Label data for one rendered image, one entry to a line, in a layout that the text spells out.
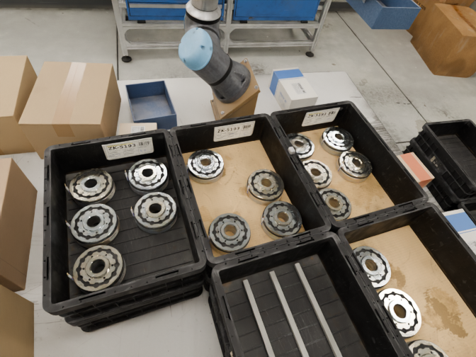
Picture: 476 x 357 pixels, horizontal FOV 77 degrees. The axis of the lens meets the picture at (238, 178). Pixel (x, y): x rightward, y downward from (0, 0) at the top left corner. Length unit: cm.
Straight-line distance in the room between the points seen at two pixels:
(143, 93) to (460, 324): 122
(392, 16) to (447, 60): 239
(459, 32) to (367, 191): 267
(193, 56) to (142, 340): 79
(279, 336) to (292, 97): 86
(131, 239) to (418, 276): 72
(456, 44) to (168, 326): 324
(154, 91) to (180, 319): 85
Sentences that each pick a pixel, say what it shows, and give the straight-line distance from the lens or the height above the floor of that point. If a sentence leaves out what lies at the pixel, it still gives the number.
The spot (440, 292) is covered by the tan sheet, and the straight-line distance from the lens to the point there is 93.
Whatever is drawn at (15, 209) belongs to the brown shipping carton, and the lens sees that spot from 94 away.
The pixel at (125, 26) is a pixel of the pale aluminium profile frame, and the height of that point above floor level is 28.
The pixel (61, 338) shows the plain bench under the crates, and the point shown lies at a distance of 89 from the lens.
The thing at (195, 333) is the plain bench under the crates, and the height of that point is 70.
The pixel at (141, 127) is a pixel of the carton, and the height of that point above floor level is 78.
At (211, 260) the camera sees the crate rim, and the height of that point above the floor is 93.
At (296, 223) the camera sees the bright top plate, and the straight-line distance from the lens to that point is 79.
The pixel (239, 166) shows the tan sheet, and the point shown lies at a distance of 89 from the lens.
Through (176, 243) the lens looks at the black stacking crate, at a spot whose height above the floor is 83.
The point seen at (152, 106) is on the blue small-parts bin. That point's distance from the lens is 125.
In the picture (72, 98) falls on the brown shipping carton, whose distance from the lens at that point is 109.
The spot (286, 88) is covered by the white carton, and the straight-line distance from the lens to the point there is 127.
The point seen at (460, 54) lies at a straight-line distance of 358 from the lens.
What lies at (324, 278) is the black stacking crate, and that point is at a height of 83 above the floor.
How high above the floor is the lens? 152
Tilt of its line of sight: 54 degrees down
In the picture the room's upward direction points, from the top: 12 degrees clockwise
